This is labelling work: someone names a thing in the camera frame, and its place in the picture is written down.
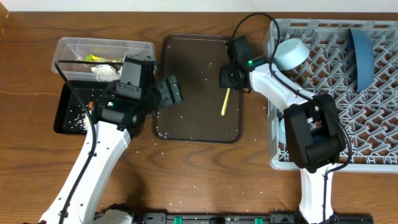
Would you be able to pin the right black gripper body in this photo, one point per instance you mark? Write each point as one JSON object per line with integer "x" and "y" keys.
{"x": 227, "y": 76}

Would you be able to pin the yellow plastic spoon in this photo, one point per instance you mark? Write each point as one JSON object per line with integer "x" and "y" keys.
{"x": 225, "y": 103}

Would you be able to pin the light blue bowl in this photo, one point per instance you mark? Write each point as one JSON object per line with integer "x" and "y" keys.
{"x": 290, "y": 54}

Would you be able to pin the dark blue plate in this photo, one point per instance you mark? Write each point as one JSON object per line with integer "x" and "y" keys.
{"x": 360, "y": 42}

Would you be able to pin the white napkin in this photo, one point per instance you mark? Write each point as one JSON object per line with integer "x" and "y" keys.
{"x": 105, "y": 73}

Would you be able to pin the white rice pile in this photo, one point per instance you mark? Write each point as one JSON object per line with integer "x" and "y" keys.
{"x": 76, "y": 121}

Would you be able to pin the light blue cup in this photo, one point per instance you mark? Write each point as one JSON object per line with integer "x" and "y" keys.
{"x": 282, "y": 134}

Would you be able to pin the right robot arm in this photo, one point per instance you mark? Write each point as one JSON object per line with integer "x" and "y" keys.
{"x": 310, "y": 125}

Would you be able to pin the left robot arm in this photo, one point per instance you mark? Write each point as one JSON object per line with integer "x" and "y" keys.
{"x": 115, "y": 119}

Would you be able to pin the grey dishwasher rack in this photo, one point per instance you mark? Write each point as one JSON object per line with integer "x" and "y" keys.
{"x": 369, "y": 116}

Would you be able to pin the dark brown serving tray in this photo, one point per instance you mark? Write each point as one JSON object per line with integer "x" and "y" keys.
{"x": 196, "y": 60}

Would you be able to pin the black rectangular bin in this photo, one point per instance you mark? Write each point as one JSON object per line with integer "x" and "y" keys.
{"x": 97, "y": 89}

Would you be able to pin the clear plastic bin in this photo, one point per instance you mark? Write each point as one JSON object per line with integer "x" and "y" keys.
{"x": 77, "y": 48}

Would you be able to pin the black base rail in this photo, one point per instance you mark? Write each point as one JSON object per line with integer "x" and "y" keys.
{"x": 217, "y": 219}

